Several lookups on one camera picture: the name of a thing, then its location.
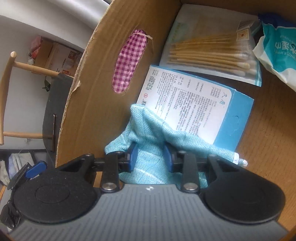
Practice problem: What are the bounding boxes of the magenta checkered tablecloth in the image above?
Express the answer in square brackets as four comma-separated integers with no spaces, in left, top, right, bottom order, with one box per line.
[112,29,148,93]

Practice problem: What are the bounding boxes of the black wooden chair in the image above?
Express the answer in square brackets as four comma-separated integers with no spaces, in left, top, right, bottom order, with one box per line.
[0,51,77,160]

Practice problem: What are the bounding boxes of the blue wet wipes pack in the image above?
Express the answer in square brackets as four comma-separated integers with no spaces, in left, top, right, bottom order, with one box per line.
[253,13,296,90]

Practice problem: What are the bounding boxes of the blue white medicine box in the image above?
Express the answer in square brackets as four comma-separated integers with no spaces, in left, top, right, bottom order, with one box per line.
[137,65,254,151]

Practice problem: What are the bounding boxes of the brown cardboard box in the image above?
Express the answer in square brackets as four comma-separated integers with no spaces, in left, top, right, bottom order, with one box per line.
[48,1,295,240]

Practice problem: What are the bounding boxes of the cotton swab bag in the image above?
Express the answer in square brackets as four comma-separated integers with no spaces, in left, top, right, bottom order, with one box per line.
[159,4,262,86]

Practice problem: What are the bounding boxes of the teal knitted cloth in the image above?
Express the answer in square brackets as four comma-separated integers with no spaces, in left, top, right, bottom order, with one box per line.
[104,104,248,186]

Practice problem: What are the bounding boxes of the cardboard boxes by wall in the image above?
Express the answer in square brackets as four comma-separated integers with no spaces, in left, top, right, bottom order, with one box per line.
[28,36,82,76]

